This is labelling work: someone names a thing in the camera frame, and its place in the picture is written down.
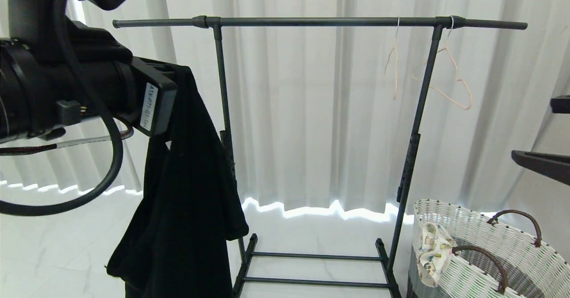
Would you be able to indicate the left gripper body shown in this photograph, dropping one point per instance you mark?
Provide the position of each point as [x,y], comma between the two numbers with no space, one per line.
[129,88]

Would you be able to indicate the white curtain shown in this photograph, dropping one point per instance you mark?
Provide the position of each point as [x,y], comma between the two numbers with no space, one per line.
[311,111]

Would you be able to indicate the black clothes rack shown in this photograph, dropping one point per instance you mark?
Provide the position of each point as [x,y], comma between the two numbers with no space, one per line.
[311,22]

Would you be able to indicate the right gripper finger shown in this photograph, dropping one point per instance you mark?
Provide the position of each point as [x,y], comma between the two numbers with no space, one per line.
[562,104]
[547,164]

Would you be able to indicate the pink clothes hanger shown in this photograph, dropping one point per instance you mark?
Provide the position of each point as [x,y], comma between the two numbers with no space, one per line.
[395,88]
[470,102]

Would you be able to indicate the white laundry basket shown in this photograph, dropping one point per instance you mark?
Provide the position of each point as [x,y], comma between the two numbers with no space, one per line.
[490,244]

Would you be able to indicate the cream printed garment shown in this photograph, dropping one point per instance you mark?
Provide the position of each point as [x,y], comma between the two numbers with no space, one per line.
[432,249]

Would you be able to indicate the black garment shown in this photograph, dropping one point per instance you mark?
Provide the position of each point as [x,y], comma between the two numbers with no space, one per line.
[187,200]

